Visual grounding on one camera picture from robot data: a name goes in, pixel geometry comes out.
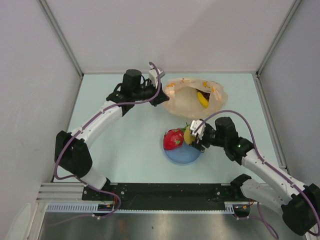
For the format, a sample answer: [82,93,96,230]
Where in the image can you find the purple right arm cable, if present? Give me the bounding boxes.
[194,110,320,240]

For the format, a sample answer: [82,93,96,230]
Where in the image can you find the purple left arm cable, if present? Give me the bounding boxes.
[53,61,162,226]

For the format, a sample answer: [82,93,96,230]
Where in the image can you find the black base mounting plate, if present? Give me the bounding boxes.
[82,183,261,211]

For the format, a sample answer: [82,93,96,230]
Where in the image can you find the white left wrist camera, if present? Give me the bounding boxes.
[148,67,166,88]

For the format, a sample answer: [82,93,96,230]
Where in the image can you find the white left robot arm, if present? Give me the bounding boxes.
[54,66,169,200]

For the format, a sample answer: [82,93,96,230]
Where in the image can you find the translucent orange plastic bag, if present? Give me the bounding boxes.
[162,77,229,120]

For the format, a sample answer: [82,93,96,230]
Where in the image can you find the red fake dragon fruit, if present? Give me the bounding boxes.
[163,127,186,151]

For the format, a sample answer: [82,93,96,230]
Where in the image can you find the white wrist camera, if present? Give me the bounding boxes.
[189,119,206,139]
[148,67,166,88]

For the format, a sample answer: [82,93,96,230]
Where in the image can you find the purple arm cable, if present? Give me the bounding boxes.
[194,110,320,240]
[53,61,162,226]

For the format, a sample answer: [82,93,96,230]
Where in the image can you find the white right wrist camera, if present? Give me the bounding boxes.
[189,119,206,139]

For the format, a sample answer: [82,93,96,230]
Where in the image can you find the white slotted cable duct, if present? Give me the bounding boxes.
[45,202,245,214]

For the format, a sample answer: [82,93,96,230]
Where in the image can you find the dark red fake grapes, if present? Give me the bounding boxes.
[198,90,211,101]

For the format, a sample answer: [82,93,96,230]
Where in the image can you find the yellow fake banana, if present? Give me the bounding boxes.
[197,91,209,108]

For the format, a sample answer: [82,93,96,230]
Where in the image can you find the blue plate with bear print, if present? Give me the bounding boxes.
[164,143,202,165]

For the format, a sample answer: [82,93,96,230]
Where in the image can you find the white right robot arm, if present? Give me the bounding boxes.
[189,117,320,236]

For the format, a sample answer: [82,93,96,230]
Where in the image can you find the yellow fake lemon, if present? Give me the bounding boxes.
[183,126,196,145]

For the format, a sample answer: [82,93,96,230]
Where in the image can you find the aluminium frame rail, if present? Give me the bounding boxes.
[36,182,310,203]

